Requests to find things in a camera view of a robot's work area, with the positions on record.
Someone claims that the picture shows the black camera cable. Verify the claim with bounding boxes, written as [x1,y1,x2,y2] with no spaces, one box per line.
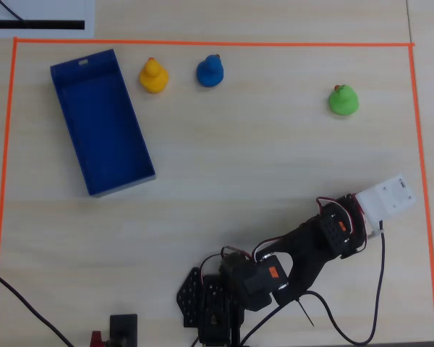
[238,220,387,347]

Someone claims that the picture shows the black zip tie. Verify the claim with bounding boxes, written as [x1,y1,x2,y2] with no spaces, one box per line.
[294,297,316,327]

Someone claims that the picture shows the yellow rubber duck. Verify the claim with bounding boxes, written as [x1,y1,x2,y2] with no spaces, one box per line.
[138,57,170,95]

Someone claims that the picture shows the white paper with black strip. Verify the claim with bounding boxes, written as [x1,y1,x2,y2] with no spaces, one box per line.
[0,0,95,39]

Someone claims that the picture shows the black clamp stand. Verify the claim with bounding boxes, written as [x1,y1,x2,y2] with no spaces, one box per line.
[108,313,139,347]

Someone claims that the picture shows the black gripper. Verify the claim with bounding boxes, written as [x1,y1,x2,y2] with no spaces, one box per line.
[317,194,370,260]

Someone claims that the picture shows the long black cable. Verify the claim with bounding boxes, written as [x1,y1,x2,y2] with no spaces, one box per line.
[0,265,76,347]

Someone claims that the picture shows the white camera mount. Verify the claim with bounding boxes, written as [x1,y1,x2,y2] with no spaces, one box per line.
[355,173,417,239]

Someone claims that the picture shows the thin black cable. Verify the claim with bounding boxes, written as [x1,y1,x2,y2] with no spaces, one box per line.
[0,0,29,27]

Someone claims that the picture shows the orange tape strip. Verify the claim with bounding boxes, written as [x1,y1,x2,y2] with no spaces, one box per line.
[0,37,20,320]
[407,43,434,342]
[12,36,416,48]

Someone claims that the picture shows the blue rubber duck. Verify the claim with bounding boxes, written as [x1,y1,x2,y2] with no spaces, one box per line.
[196,54,225,88]

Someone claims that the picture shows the blue plastic box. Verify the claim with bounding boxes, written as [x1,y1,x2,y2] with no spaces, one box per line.
[50,48,157,197]

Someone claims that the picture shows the green rubber duck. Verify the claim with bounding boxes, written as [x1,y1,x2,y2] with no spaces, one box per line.
[328,84,360,117]

